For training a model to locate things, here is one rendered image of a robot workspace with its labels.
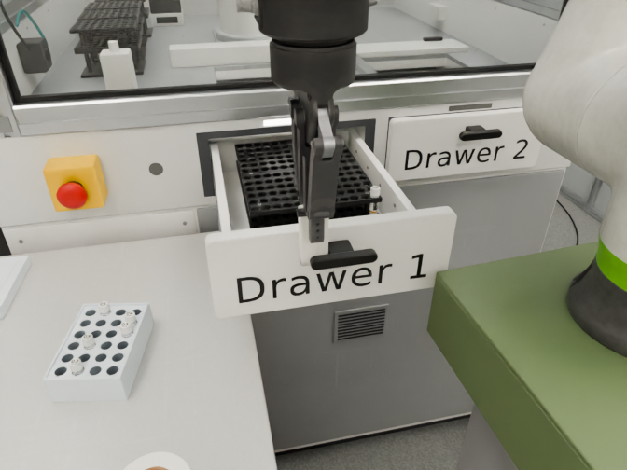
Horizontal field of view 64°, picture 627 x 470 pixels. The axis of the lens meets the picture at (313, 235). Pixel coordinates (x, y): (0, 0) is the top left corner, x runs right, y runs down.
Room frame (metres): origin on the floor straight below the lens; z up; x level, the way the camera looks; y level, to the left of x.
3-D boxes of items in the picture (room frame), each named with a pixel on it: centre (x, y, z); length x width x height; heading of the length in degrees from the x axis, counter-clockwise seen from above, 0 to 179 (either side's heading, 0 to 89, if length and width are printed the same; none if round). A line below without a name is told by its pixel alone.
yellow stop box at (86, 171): (0.68, 0.36, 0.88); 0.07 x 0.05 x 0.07; 102
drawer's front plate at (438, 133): (0.83, -0.27, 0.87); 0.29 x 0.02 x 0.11; 102
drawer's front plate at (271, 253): (0.48, -0.02, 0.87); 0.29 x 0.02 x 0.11; 102
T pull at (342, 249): (0.45, -0.03, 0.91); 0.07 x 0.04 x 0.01; 102
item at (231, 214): (0.68, 0.02, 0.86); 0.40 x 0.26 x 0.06; 12
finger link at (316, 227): (0.43, 0.00, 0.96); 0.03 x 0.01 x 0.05; 12
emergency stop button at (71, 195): (0.64, 0.35, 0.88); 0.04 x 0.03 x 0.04; 102
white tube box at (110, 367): (0.43, 0.25, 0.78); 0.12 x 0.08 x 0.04; 1
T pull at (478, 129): (0.80, -0.28, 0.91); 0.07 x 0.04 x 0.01; 102
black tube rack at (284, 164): (0.68, 0.02, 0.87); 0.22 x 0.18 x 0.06; 12
